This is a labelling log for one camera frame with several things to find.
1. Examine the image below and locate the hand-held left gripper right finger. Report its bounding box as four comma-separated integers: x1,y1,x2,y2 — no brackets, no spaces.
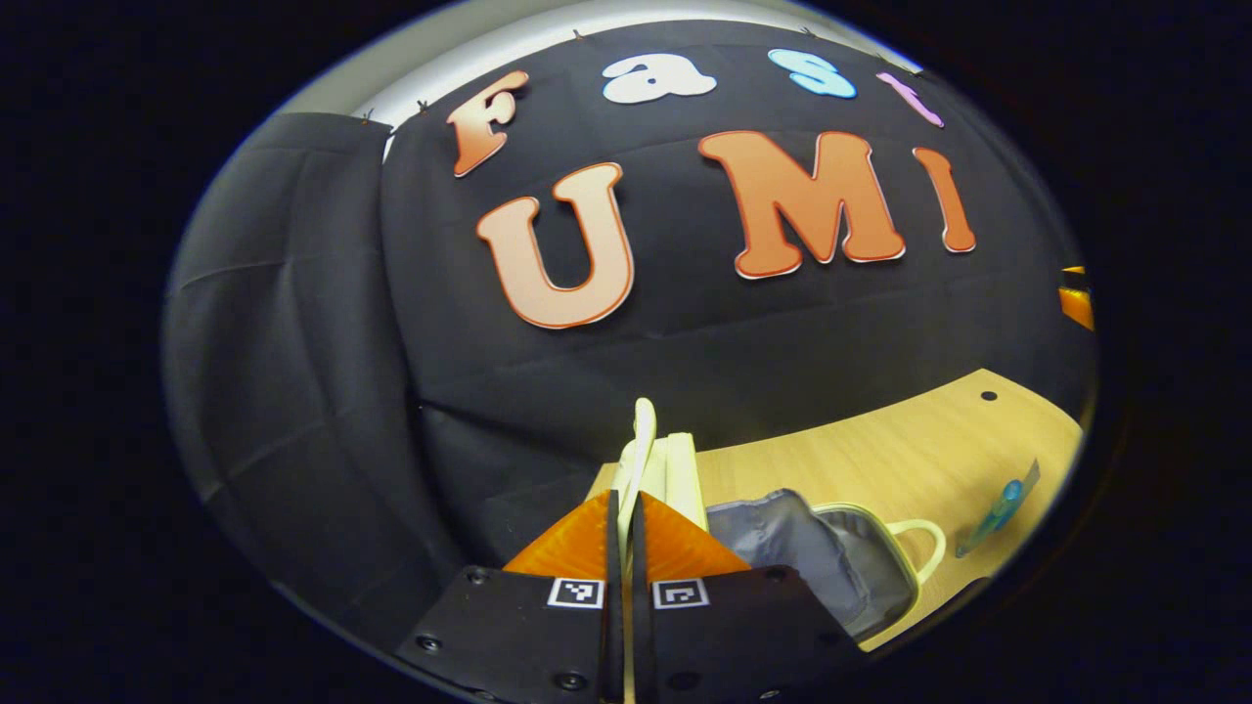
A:
633,489,867,704

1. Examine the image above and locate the pale yellow suitcase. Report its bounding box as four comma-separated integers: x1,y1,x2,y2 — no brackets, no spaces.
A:
587,396,948,704

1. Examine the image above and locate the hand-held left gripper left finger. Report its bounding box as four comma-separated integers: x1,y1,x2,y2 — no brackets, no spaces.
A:
396,489,627,704

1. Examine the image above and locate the black backdrop cloth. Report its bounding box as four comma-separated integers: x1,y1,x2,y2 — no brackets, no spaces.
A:
161,20,1096,646

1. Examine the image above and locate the blue skin care tube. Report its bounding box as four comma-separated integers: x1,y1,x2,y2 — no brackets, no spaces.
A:
955,458,1041,559

